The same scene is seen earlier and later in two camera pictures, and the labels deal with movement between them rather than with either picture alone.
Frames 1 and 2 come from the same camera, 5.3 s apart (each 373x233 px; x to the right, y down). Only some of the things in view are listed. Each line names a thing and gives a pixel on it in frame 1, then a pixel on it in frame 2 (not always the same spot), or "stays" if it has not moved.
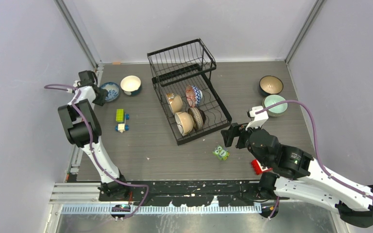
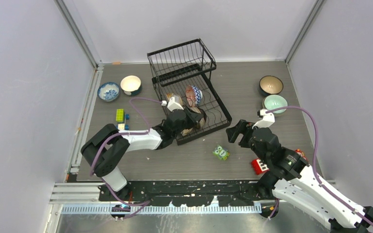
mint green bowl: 278,110 stays
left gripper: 104,94 to 194,119
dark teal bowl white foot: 130,85 stays
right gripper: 234,130 stays
